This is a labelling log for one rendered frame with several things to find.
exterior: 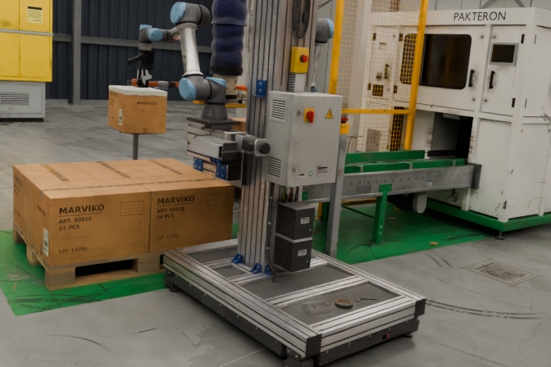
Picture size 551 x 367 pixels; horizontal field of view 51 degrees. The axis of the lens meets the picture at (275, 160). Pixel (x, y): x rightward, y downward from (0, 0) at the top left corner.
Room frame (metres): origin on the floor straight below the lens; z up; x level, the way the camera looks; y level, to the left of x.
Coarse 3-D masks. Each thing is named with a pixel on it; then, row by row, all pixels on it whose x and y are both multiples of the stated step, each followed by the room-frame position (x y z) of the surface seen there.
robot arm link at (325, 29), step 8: (320, 24) 3.38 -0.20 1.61; (328, 24) 3.41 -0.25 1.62; (320, 32) 3.39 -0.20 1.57; (328, 32) 3.41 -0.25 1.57; (320, 40) 3.42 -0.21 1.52; (320, 48) 3.46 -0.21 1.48; (320, 56) 3.49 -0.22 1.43; (312, 72) 3.50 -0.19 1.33; (312, 80) 3.54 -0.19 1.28; (312, 88) 3.55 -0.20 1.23
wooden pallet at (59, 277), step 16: (16, 224) 3.79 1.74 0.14; (16, 240) 3.81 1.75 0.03; (32, 256) 3.42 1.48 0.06; (128, 256) 3.35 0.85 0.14; (144, 256) 3.41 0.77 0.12; (48, 272) 3.08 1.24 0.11; (64, 272) 3.13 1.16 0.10; (112, 272) 3.37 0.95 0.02; (128, 272) 3.39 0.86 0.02; (144, 272) 3.41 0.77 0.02; (160, 272) 3.47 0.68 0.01; (48, 288) 3.08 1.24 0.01
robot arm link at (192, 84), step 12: (180, 12) 3.15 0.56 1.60; (192, 12) 3.19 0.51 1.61; (180, 24) 3.16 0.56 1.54; (192, 24) 3.17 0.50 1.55; (180, 36) 3.17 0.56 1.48; (192, 36) 3.16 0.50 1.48; (192, 48) 3.14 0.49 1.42; (192, 60) 3.12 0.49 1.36; (192, 72) 3.09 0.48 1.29; (180, 84) 3.10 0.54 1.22; (192, 84) 3.06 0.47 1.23; (204, 84) 3.11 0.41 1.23; (192, 96) 3.06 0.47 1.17; (204, 96) 3.11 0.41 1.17
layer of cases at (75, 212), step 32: (160, 160) 4.47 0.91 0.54; (32, 192) 3.42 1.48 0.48; (64, 192) 3.24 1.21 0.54; (96, 192) 3.30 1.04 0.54; (128, 192) 3.36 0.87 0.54; (160, 192) 3.46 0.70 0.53; (192, 192) 3.59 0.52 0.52; (224, 192) 3.73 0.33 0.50; (32, 224) 3.42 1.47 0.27; (64, 224) 3.12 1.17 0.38; (96, 224) 3.23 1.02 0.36; (128, 224) 3.34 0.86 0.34; (160, 224) 3.47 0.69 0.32; (192, 224) 3.60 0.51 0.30; (224, 224) 3.74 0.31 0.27; (64, 256) 3.13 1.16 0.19; (96, 256) 3.23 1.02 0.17
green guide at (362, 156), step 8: (360, 152) 5.02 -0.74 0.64; (368, 152) 5.07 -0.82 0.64; (376, 152) 5.12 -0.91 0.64; (384, 152) 5.18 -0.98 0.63; (392, 152) 5.24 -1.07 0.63; (400, 152) 5.30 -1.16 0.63; (408, 152) 5.37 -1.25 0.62; (416, 152) 5.43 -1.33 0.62; (424, 152) 5.50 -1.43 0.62; (352, 160) 4.95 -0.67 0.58; (360, 160) 5.01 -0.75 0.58; (368, 160) 5.07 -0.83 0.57; (376, 160) 5.13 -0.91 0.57; (384, 160) 5.18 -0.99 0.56; (392, 160) 5.25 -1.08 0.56
